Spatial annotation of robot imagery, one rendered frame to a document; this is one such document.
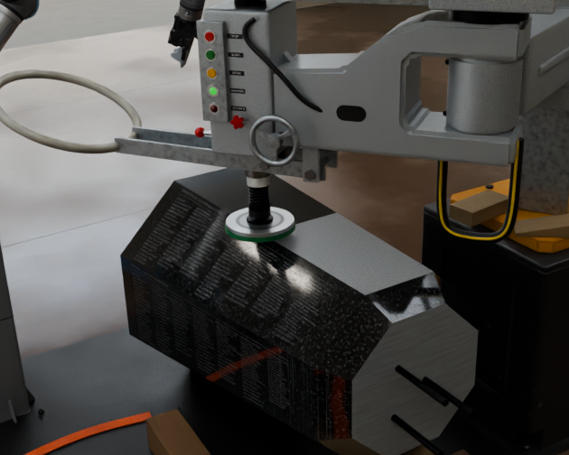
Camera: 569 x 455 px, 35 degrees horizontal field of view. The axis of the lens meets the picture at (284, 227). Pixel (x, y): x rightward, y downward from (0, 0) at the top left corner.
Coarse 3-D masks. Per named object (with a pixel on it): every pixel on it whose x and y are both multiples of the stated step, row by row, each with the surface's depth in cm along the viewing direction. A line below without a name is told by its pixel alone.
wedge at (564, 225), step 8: (552, 216) 289; (560, 216) 288; (568, 216) 286; (520, 224) 289; (528, 224) 288; (536, 224) 286; (544, 224) 285; (552, 224) 284; (560, 224) 282; (568, 224) 281; (520, 232) 283; (528, 232) 283; (536, 232) 282; (544, 232) 282; (552, 232) 282; (560, 232) 281; (568, 232) 281
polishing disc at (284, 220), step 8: (272, 208) 285; (232, 216) 280; (240, 216) 280; (280, 216) 279; (288, 216) 279; (232, 224) 274; (240, 224) 274; (248, 224) 274; (272, 224) 273; (280, 224) 273; (288, 224) 273; (232, 232) 271; (240, 232) 269; (248, 232) 268; (256, 232) 268; (264, 232) 268; (272, 232) 268; (280, 232) 269
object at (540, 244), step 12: (504, 180) 329; (468, 192) 319; (504, 192) 318; (504, 216) 299; (528, 216) 298; (540, 216) 298; (492, 228) 298; (516, 240) 289; (528, 240) 284; (540, 240) 281; (552, 240) 280; (564, 240) 281; (540, 252) 282; (552, 252) 281
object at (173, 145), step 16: (144, 128) 285; (128, 144) 276; (144, 144) 274; (160, 144) 272; (176, 144) 271; (192, 144) 281; (208, 144) 279; (176, 160) 272; (192, 160) 270; (208, 160) 268; (224, 160) 266; (240, 160) 264; (256, 160) 262; (320, 160) 262; (336, 160) 265; (304, 176) 254; (320, 176) 257
